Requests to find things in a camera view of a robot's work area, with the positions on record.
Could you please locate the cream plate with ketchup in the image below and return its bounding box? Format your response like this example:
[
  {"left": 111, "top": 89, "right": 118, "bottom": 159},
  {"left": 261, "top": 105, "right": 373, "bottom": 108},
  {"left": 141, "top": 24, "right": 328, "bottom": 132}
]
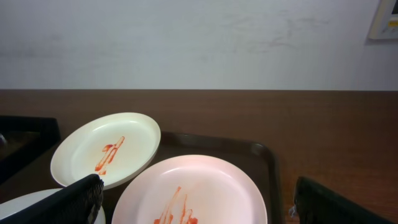
[{"left": 50, "top": 113, "right": 161, "bottom": 190}]

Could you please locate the white plate with ketchup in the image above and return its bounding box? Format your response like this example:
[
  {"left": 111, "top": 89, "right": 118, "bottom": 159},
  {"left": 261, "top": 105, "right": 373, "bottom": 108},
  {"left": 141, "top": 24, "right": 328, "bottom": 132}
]
[{"left": 1, "top": 188, "right": 106, "bottom": 223}]

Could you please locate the white wall control panel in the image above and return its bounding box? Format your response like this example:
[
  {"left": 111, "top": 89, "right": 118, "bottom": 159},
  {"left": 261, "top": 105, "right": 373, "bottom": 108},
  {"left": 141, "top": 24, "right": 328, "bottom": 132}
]
[{"left": 368, "top": 0, "right": 397, "bottom": 40}]

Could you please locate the pink plate with ketchup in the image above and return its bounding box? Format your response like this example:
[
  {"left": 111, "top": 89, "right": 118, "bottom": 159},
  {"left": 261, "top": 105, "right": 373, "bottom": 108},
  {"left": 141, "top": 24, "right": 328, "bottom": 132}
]
[{"left": 112, "top": 155, "right": 268, "bottom": 224}]

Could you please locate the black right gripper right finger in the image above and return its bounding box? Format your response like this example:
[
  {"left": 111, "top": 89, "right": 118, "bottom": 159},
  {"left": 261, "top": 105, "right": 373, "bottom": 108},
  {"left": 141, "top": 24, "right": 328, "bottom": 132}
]
[{"left": 294, "top": 177, "right": 392, "bottom": 224}]

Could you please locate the small black tray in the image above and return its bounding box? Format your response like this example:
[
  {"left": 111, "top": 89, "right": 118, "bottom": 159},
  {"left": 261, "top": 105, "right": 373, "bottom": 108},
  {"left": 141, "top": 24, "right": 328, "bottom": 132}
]
[{"left": 1, "top": 115, "right": 61, "bottom": 183}]

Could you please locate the large brown serving tray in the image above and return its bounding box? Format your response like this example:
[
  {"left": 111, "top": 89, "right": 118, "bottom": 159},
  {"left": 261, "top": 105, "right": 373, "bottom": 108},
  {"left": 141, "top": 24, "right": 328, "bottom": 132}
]
[{"left": 103, "top": 132, "right": 284, "bottom": 223}]

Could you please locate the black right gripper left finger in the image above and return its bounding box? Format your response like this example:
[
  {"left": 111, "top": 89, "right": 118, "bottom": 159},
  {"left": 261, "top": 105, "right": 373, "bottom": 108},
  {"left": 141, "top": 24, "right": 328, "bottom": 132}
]
[{"left": 1, "top": 174, "right": 104, "bottom": 224}]

